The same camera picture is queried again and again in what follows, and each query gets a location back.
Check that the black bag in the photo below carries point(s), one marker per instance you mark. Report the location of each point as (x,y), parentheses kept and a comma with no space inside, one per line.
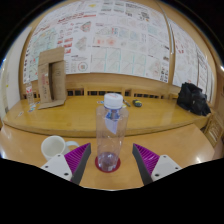
(193,100)

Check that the narrow printed wall poster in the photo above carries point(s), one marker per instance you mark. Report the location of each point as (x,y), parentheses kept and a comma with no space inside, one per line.
(190,63)

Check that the brown cardboard box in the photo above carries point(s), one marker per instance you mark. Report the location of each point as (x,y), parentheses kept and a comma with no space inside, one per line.
(45,76)

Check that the red-labelled small water bottle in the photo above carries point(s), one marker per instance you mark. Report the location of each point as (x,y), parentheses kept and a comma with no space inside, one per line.
(30,95)

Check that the clear plastic water bottle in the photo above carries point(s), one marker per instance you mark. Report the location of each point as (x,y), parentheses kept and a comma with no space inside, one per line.
(112,133)

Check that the small black handheld device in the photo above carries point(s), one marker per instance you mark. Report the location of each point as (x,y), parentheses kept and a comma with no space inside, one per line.
(137,103)

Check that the white mug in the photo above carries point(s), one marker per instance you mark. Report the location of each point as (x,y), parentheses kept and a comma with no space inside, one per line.
(53,147)

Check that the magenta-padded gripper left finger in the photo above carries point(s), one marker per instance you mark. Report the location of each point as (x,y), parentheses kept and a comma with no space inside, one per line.
(76,160)

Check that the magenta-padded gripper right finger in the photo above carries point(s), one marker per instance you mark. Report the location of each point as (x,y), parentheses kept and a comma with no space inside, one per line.
(148,161)

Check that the large printed wall poster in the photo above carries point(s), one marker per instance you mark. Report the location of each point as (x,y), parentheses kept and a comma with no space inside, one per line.
(110,40)

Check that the flat round red coaster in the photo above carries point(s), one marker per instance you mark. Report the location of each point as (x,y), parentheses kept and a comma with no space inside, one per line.
(97,165)

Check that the wooden chair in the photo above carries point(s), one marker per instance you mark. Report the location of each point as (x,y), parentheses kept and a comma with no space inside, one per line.
(215,130)

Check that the marker pen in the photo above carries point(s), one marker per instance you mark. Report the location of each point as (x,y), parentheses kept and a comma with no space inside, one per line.
(127,103)

